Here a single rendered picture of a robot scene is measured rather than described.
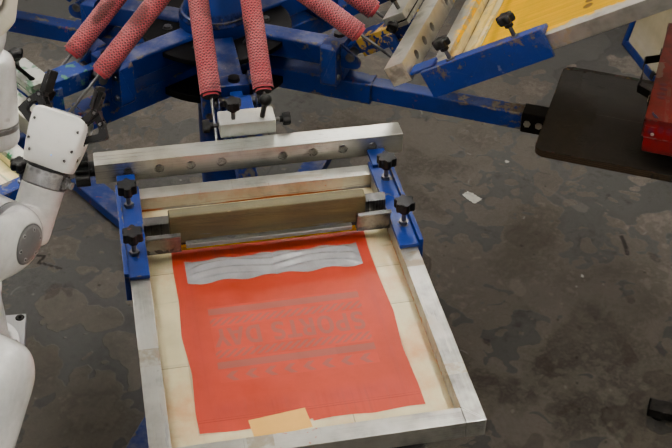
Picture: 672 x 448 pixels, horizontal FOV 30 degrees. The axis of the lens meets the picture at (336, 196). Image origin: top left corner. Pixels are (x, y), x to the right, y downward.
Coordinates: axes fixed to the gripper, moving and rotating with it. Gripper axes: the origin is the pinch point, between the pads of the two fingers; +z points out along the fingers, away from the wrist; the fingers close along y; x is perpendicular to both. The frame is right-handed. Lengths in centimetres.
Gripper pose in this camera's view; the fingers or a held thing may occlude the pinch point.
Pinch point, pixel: (75, 83)
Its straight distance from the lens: 220.5
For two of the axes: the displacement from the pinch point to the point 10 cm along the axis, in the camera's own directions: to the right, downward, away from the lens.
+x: 1.9, 0.0, 9.8
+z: 3.1, -9.5, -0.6
